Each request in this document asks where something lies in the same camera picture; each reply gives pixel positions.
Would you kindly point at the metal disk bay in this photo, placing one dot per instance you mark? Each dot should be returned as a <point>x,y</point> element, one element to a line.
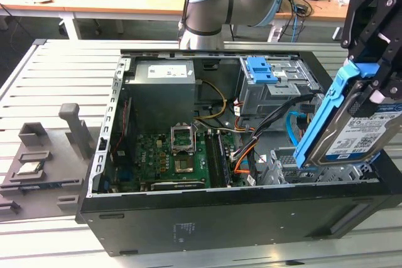
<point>282,158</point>

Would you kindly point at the black graphics card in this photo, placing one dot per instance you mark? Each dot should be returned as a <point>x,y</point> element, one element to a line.
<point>176,185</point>

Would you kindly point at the white power strip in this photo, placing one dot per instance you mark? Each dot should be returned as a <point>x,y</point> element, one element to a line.
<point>275,34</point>

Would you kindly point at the grey metal drive cage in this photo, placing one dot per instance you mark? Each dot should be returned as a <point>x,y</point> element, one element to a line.
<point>254,98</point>

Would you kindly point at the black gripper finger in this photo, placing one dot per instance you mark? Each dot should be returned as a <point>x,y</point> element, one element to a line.
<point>355,20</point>
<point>392,70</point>

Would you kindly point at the grey power supply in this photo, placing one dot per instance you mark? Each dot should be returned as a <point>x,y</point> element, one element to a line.
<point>160,98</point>

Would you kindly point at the black PC case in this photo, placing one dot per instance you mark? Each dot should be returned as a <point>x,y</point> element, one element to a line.
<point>220,217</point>

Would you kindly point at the CPU socket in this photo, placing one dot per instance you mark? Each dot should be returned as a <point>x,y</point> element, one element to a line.
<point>185,164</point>

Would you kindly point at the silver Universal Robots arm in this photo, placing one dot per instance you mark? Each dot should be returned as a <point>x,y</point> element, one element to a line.
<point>213,4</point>

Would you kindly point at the blue drive latch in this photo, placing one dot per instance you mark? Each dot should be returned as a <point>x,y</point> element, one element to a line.
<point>259,71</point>

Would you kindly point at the silver CPU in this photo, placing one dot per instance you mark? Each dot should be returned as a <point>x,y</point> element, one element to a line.
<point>29,169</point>

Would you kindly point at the green motherboard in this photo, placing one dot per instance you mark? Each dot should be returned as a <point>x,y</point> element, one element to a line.
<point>150,155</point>

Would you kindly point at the RAM slot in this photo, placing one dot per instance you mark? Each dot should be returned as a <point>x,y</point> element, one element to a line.
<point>211,155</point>

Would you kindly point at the hard disk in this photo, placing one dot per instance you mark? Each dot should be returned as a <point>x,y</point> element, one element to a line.
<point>345,136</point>

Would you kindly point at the grey parts rack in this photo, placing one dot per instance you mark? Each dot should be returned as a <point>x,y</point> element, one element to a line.
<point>47,186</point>

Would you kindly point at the wooden desk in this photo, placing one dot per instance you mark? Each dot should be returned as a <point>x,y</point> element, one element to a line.
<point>125,4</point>

